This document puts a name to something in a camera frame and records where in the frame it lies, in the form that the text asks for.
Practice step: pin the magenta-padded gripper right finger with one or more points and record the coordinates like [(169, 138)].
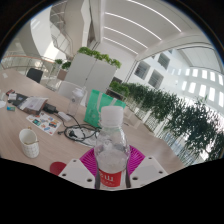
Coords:
[(150, 170)]

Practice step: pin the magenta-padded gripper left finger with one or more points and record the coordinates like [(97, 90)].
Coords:
[(75, 171)]

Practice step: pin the clear red-labelled water bottle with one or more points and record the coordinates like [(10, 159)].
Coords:
[(111, 150)]

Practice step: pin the flat round red coaster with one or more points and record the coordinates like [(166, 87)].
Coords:
[(57, 168)]

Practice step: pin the white grid-pattern mug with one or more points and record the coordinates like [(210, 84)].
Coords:
[(29, 146)]

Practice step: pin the colourful sticker sheet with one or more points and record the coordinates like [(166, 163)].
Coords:
[(44, 122)]

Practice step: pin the row of green potted plants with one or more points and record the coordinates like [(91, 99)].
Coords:
[(186, 123)]

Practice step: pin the green cat-print tote bag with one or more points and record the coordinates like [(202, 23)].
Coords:
[(96, 108)]

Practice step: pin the black power adapter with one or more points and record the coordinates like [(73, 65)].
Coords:
[(50, 108)]

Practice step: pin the clear white-lidded shaker bottle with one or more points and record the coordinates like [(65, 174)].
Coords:
[(75, 103)]

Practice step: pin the white chair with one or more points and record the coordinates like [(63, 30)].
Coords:
[(68, 89)]

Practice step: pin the wooden planter with plants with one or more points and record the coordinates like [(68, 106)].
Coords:
[(118, 88)]

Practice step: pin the small teal marker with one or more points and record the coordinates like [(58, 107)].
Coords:
[(11, 108)]

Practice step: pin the white cabinet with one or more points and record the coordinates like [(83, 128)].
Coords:
[(90, 73)]

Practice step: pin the black office chair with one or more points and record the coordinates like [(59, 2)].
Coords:
[(34, 75)]

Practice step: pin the small potted plants by railing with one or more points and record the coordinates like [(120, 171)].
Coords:
[(63, 65)]

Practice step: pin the green plants atop cabinet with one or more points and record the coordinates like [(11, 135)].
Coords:
[(100, 56)]

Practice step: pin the glass balustrade with wooden handrail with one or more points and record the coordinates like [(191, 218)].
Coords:
[(23, 61)]

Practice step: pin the ceiling light strips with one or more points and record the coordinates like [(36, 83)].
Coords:
[(133, 23)]

